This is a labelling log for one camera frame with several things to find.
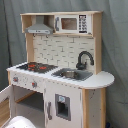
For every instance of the white oven door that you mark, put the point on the white oven door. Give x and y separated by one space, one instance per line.
6 94

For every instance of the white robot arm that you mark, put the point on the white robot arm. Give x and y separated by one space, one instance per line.
19 122

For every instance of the wooden toy kitchen unit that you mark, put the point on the wooden toy kitchen unit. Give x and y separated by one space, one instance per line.
61 50

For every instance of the grey toy sink basin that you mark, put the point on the grey toy sink basin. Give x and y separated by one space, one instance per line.
73 74

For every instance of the black toy faucet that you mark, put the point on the black toy faucet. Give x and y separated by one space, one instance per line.
80 65

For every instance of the black stovetop red burners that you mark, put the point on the black stovetop red burners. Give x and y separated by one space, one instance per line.
37 67

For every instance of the right red stove knob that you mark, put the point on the right red stove knob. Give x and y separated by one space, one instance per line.
34 84

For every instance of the white cupboard door with dispenser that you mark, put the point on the white cupboard door with dispenser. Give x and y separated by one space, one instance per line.
63 106

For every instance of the white toy microwave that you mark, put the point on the white toy microwave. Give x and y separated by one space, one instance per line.
73 24

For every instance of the grey range hood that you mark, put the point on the grey range hood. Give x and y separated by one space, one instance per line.
39 27

